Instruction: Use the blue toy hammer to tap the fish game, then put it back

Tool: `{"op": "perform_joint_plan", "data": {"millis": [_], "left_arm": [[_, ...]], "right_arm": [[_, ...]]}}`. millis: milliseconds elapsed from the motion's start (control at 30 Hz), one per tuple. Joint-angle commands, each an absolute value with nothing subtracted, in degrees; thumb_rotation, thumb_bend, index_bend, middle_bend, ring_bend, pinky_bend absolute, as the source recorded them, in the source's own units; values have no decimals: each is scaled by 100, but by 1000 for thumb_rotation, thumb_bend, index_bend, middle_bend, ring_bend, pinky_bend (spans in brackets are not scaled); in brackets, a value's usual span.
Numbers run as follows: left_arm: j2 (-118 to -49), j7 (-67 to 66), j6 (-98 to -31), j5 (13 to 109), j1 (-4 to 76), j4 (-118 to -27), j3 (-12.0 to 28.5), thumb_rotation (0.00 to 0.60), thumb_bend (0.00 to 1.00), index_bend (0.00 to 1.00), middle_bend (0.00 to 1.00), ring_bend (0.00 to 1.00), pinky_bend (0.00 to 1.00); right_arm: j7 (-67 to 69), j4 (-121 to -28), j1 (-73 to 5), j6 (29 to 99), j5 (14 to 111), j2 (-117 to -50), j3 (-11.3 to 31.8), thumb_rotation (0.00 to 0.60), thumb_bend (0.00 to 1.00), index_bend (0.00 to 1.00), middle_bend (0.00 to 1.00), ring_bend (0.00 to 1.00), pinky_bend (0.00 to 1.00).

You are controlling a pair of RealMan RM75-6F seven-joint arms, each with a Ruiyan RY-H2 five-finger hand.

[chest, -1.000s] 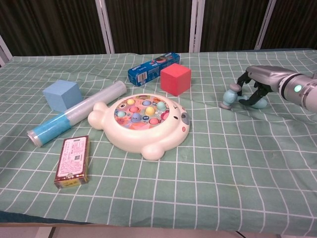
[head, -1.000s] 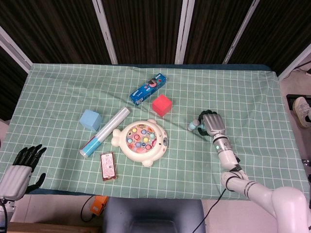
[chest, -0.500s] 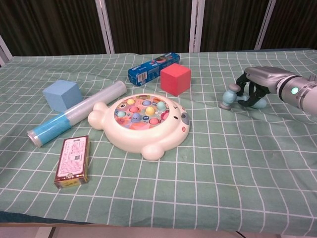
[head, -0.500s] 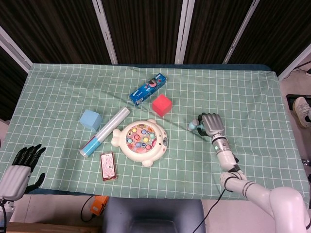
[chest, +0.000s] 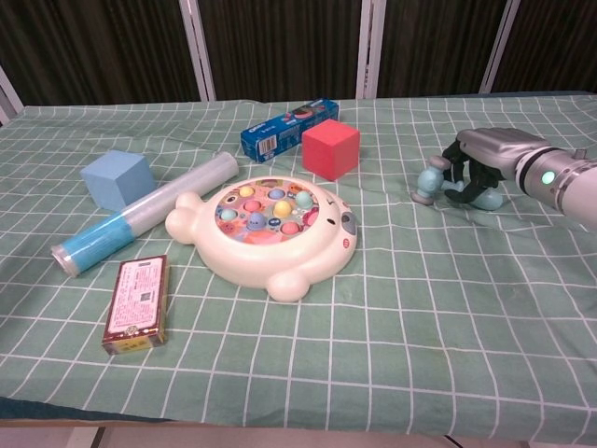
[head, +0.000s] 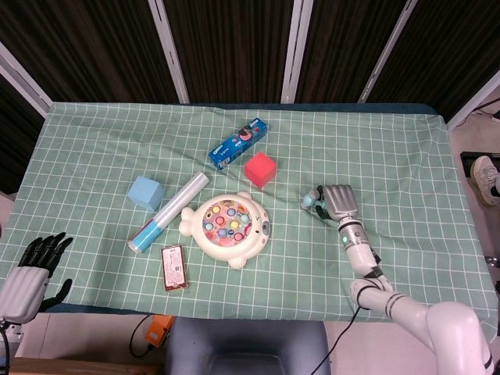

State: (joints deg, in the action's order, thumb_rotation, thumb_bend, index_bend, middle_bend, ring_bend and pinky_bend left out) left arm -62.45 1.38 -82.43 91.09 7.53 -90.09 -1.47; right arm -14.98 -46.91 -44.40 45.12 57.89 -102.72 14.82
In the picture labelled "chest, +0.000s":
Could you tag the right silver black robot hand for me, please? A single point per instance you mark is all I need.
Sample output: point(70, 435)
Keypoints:
point(494, 147)

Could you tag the fish-shaped fishing toy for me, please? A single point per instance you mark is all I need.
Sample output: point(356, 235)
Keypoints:
point(261, 263)

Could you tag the small teal handle toy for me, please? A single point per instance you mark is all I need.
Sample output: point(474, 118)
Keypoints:
point(426, 182)

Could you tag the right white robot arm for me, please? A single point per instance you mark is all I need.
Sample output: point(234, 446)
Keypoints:
point(559, 182)

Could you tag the light blue foam cube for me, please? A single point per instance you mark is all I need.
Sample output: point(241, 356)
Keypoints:
point(116, 182)

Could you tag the clear film roll blue label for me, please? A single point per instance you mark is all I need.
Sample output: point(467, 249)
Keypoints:
point(154, 200)

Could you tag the brown printed card box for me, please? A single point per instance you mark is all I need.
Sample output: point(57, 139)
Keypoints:
point(137, 298)

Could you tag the red foam cube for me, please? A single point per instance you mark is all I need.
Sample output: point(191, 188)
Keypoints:
point(326, 149)

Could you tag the blue Oreo cookie box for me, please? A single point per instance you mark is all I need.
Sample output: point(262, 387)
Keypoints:
point(275, 133)

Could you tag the green checked tablecloth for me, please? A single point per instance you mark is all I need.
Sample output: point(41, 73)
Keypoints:
point(420, 303)

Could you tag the white partition post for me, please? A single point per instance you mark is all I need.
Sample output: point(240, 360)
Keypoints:
point(198, 51)
point(499, 46)
point(8, 95)
point(372, 46)

